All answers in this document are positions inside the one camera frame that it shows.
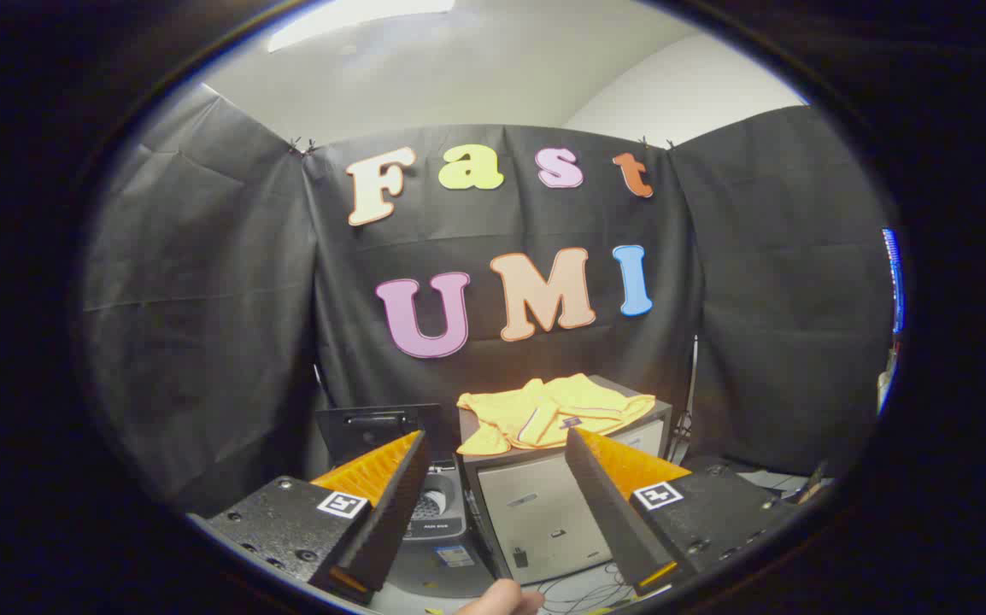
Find blue lit screen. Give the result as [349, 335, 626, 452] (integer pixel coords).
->
[880, 227, 906, 336]

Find black backdrop cloth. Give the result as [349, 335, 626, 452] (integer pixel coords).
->
[83, 84, 897, 518]

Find thin metal stand pole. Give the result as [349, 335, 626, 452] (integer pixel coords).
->
[672, 335, 701, 462]

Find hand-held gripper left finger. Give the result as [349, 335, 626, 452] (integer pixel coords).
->
[188, 430, 432, 606]

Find dark floor cables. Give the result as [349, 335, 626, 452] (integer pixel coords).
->
[536, 564, 635, 614]

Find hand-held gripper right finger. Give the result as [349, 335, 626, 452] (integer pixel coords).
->
[565, 427, 801, 599]

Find orange shirt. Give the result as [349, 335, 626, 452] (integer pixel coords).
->
[456, 373, 657, 456]

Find small grey washing machine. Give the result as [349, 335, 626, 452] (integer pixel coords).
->
[315, 403, 498, 600]

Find grey cabinet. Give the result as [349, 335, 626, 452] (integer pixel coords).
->
[457, 376, 673, 586]

